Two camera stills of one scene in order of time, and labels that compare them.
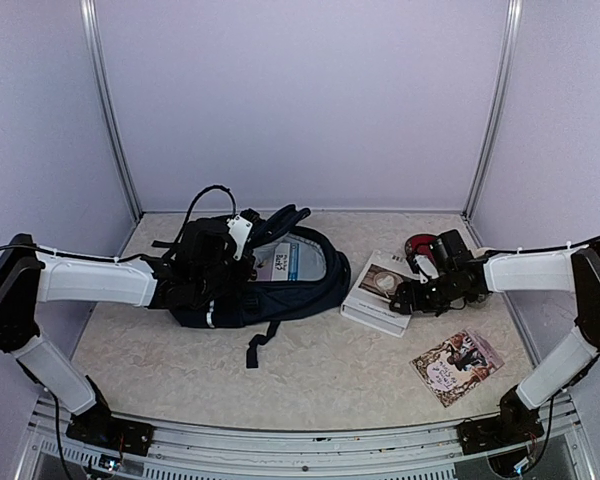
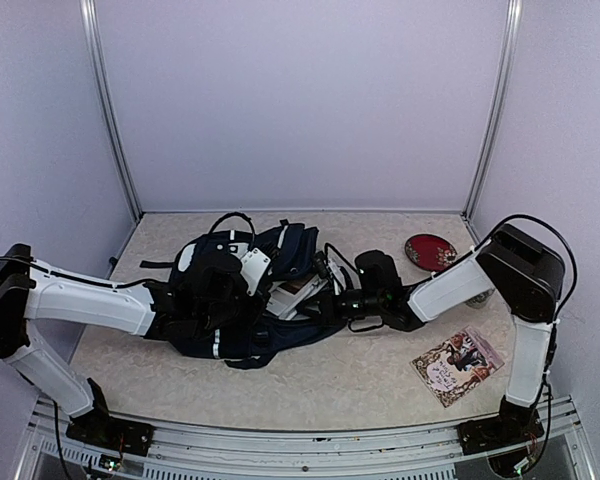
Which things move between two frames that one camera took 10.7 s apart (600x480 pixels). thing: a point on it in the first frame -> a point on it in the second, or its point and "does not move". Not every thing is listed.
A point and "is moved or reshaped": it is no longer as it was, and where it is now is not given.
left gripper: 239,278 -> 252,316
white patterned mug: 483,299 does not move
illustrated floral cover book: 455,366 does not move
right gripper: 403,291 -> 331,309
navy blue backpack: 319,270 is moved or reshaped
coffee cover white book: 367,299 is moved or reshaped
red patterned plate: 419,244 does not move
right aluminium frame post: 508,60 does not move
